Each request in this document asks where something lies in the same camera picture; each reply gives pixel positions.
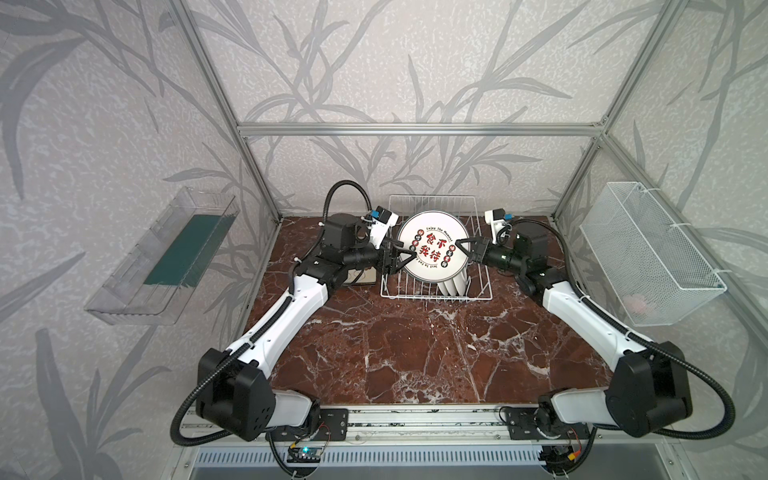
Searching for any white round plate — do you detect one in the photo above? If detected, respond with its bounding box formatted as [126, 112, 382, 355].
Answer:
[397, 210, 469, 283]
[454, 271, 468, 296]
[437, 279, 457, 297]
[447, 275, 466, 297]

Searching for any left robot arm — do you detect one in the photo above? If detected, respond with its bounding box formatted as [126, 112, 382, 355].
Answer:
[171, 207, 415, 446]

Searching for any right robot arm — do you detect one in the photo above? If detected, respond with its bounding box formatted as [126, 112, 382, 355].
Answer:
[457, 235, 693, 438]

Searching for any pink object in basket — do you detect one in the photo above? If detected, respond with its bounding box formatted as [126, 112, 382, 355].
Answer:
[624, 294, 654, 316]

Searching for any green circuit board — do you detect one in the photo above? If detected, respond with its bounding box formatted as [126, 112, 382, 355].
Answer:
[287, 445, 325, 464]

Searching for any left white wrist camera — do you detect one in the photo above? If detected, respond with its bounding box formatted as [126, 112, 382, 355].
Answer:
[369, 206, 399, 249]

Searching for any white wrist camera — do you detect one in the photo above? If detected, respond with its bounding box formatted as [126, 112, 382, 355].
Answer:
[484, 208, 514, 245]
[369, 206, 399, 249]

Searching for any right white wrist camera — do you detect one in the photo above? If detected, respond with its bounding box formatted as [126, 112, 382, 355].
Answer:
[484, 208, 514, 245]

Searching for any white wire dish rack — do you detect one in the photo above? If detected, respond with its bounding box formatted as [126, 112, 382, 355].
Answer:
[380, 194, 493, 302]

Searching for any right black corrugated cable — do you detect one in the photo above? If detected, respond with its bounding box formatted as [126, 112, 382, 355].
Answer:
[509, 218, 737, 441]

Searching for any black corrugated cable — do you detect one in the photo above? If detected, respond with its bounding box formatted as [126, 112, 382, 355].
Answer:
[169, 179, 374, 448]
[509, 218, 737, 441]

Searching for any white mesh wall basket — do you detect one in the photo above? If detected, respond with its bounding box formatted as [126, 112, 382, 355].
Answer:
[580, 182, 727, 327]

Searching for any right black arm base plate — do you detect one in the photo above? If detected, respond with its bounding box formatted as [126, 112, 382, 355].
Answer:
[498, 406, 590, 441]

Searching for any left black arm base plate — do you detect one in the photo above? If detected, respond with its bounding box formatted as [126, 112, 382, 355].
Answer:
[275, 407, 350, 442]

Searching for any aluminium mounting rail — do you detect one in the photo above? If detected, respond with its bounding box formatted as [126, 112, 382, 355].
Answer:
[170, 403, 676, 448]

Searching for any aluminium frame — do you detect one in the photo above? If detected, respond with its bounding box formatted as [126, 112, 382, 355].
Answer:
[167, 0, 768, 451]

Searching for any left black corrugated cable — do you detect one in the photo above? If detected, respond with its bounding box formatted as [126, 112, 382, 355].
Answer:
[169, 179, 374, 448]

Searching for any clear plastic wall bin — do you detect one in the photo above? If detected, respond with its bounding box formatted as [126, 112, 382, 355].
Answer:
[85, 187, 240, 326]

